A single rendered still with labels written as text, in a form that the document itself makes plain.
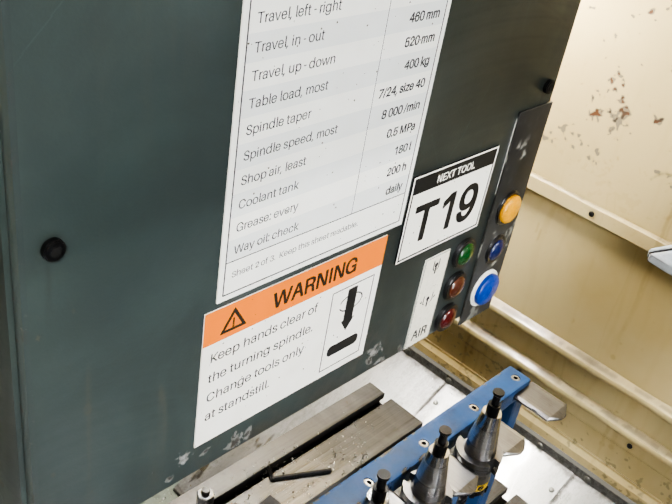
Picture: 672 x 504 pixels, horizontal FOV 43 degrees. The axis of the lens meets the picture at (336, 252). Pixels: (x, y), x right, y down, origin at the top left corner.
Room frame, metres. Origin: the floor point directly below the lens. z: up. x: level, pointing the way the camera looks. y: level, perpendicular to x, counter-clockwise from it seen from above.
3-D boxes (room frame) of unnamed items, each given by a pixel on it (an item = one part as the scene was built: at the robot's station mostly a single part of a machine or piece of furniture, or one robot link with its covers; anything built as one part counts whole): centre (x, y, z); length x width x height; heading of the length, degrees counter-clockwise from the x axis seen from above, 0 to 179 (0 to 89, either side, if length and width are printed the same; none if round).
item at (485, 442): (0.83, -0.23, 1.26); 0.04 x 0.04 x 0.07
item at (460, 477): (0.78, -0.20, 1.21); 0.07 x 0.05 x 0.01; 51
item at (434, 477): (0.74, -0.16, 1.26); 0.04 x 0.04 x 0.07
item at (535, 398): (0.96, -0.34, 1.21); 0.07 x 0.05 x 0.01; 51
